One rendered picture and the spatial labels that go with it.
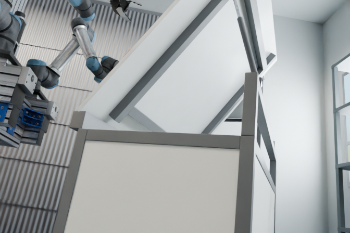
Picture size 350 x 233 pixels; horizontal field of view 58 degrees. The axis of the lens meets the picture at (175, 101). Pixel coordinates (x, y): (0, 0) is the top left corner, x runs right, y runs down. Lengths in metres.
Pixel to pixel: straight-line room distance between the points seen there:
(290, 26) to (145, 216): 4.18
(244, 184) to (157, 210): 0.26
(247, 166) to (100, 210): 0.46
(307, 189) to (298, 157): 0.38
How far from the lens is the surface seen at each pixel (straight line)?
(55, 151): 3.71
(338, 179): 2.90
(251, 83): 0.97
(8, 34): 1.76
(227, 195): 0.89
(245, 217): 0.88
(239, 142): 0.91
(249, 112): 0.93
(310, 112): 4.41
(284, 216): 4.01
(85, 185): 1.07
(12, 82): 1.61
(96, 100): 1.18
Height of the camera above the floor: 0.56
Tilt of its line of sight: 20 degrees up
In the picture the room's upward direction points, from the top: 8 degrees clockwise
